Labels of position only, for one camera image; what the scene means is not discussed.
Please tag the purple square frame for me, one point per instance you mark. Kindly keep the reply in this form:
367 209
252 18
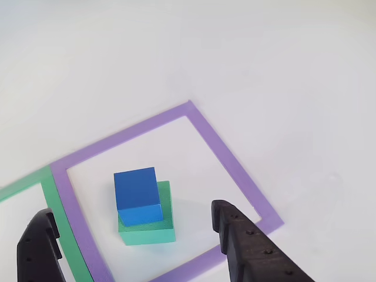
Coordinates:
211 138

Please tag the small blue block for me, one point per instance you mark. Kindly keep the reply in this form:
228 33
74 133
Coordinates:
136 188

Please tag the green square frame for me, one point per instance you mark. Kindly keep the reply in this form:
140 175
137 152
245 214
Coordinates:
58 217

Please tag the green block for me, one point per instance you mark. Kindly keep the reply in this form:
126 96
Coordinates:
152 233

